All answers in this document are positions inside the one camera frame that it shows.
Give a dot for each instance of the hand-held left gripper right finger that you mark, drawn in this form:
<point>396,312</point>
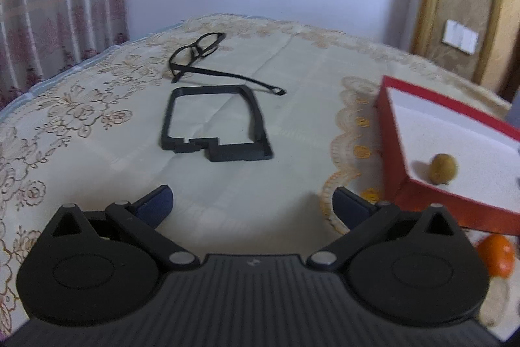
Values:
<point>349,208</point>

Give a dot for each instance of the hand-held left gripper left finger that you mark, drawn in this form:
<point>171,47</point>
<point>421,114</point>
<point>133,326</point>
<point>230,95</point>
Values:
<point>156,205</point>

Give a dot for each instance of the red cardboard box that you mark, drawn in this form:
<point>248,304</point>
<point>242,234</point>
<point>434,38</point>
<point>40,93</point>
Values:
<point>396,152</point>

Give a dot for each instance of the yellow-brown round fruit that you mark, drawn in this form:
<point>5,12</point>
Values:
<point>444,169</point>

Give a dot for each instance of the orange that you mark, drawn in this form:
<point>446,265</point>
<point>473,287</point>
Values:
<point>495,255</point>

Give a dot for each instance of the cream lace tablecloth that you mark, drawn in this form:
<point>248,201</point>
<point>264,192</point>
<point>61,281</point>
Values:
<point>304,107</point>

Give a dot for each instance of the black eyeglasses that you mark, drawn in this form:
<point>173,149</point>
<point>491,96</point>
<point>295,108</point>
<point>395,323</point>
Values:
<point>177,74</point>

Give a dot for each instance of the pink patterned curtain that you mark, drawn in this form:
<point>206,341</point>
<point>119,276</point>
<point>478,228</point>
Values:
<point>61,5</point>

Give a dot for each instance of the large black plastic frame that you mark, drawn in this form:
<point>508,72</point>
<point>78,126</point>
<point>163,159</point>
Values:
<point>260,127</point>

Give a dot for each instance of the white wall switch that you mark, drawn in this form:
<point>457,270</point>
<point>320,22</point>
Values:
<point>461,36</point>

